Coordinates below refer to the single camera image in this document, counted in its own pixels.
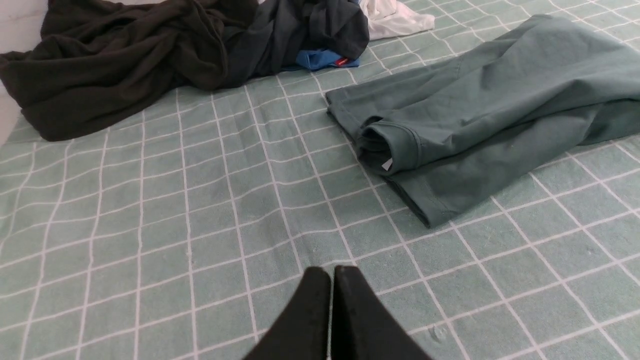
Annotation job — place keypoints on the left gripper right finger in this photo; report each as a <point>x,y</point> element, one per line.
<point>361,327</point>

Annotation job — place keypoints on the dark olive crumpled garment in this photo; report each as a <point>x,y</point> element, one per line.
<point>100,62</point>

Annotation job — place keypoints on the dark navy crumpled garment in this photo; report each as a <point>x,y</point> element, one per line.
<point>280,29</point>

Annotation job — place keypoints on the green checkered tablecloth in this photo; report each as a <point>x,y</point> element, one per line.
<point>182,232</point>

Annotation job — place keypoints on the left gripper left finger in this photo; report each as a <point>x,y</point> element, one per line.
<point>301,331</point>

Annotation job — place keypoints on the blue crumpled garment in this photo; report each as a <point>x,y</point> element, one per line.
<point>315,60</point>

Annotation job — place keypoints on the white crumpled garment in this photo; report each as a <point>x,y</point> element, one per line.
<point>392,18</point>

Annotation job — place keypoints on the green long-sleeve top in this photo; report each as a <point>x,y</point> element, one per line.
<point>448,135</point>

